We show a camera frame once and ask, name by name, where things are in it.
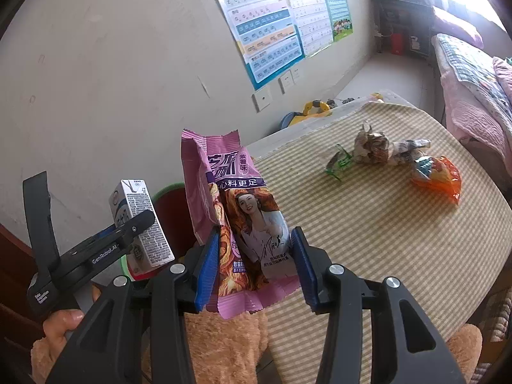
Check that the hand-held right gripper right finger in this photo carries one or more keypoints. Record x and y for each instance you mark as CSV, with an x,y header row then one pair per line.
x,y
306,272

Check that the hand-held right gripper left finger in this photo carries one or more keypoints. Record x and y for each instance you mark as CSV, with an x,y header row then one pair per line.
x,y
206,272

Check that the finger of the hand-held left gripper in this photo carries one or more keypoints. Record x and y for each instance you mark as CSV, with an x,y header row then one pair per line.
x,y
104,232
138,224

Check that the white milk carton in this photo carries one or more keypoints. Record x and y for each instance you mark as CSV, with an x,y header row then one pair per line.
x,y
140,208

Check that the green bin with red inside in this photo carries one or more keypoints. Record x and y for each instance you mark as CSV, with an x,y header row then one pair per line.
x,y
172,216

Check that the purple snack bag portrait print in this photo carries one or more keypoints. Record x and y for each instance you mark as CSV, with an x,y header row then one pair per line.
x,y
256,216

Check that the person's left hand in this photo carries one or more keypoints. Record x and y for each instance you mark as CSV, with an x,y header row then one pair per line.
x,y
62,322

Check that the dark wooden cabinet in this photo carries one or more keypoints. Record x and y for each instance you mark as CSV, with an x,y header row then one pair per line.
x,y
16,272

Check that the striped woven table mat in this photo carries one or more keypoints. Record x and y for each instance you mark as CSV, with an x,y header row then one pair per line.
x,y
380,248

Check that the brown plush toy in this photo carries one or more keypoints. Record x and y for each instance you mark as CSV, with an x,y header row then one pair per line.
x,y
224,348

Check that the green candy wrapper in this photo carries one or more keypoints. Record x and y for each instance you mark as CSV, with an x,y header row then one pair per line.
x,y
340,164

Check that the crumpled brown white wrapper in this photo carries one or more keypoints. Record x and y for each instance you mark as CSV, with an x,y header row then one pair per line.
x,y
372,146

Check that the blue plastic toy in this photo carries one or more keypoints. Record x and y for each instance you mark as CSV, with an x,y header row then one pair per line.
x,y
286,120

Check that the crumpled white printed wrapper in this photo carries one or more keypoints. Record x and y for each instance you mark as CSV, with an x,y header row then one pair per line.
x,y
408,148

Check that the yellow toy car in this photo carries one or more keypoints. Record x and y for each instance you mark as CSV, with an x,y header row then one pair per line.
x,y
316,108

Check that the orange snack wrapper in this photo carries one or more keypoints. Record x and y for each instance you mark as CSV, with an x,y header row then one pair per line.
x,y
444,180

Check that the small yellow toy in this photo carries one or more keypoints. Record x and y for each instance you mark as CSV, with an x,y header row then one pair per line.
x,y
377,96

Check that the pink bed blanket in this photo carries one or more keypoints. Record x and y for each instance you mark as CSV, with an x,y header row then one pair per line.
x,y
468,124

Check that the red box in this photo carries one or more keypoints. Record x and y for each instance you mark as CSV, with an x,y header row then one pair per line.
x,y
396,44

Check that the plaid quilt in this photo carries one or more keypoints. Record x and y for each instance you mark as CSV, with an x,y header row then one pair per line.
x,y
472,68

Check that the dark bedside shelf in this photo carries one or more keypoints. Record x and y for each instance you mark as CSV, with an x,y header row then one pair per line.
x,y
404,16

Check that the purple pillow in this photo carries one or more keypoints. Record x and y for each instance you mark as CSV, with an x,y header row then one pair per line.
x,y
458,26

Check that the large white wall socket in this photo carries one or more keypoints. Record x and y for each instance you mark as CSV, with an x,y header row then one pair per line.
x,y
262,100

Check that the blue wall poster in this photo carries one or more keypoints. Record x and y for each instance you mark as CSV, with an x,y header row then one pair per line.
x,y
264,28

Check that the white wall poster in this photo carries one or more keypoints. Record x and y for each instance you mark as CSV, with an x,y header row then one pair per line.
x,y
308,16

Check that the green wall poster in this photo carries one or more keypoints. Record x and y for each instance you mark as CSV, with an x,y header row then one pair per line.
x,y
336,4

